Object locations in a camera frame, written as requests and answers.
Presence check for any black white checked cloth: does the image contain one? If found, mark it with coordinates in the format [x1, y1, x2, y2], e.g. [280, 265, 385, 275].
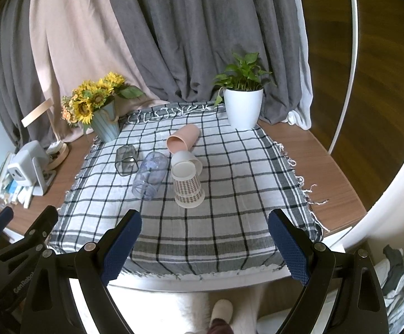
[48, 102, 330, 282]

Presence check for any dark cloth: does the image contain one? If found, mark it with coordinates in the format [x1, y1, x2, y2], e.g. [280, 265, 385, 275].
[382, 245, 403, 272]

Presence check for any pink curtain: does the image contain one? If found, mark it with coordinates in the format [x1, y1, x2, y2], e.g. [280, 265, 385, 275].
[30, 0, 145, 144]

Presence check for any grey curtain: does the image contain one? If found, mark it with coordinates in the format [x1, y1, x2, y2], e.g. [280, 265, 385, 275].
[0, 0, 53, 144]
[113, 0, 309, 126]

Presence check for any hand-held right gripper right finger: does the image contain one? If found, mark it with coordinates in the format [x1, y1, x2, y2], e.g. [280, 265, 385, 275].
[268, 209, 391, 334]

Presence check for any white paper cup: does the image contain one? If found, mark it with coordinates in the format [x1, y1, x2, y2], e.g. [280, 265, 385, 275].
[172, 150, 203, 176]

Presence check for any white slipper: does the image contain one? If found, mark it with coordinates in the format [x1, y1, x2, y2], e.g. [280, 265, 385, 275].
[209, 299, 234, 325]

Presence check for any checked paper cup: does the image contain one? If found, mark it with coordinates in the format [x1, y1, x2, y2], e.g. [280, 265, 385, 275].
[172, 162, 206, 209]

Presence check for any clear printed plastic cup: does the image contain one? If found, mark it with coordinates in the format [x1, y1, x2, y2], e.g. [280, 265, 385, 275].
[132, 152, 170, 202]

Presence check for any green leafy plant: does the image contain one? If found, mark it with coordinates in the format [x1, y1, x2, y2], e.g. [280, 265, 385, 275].
[212, 53, 276, 107]

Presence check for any grey white cloth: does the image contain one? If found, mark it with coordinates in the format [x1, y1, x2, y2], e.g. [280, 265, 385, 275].
[382, 272, 404, 326]

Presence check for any person's leg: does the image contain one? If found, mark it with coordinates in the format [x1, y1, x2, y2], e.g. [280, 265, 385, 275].
[207, 320, 234, 334]

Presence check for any white plant pot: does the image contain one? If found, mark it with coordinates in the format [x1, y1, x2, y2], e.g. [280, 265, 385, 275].
[223, 88, 264, 129]

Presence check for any sunflower bouquet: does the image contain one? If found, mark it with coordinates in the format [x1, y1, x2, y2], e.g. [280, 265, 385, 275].
[61, 72, 145, 128]

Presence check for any dark glass cup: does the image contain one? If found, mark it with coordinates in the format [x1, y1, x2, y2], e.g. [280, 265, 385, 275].
[116, 144, 140, 177]

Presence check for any pink cup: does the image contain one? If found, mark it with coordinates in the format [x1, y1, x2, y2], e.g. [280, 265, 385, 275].
[166, 124, 201, 154]

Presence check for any wooden desk lamp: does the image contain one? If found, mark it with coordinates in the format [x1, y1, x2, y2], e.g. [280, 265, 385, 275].
[21, 99, 70, 168]

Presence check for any white curtain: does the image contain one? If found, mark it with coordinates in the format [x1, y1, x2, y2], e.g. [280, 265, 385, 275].
[287, 0, 313, 130]

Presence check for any white desktop device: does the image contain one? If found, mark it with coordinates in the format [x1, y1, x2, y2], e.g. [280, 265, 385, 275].
[7, 141, 58, 196]

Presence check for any blue ribbed vase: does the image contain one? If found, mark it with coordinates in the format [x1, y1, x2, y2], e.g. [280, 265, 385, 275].
[90, 101, 121, 143]

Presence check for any white curved hoop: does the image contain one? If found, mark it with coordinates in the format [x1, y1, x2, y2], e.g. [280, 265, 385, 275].
[327, 0, 359, 156]

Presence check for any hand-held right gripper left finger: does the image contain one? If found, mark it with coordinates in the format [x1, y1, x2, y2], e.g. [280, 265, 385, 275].
[21, 209, 143, 334]

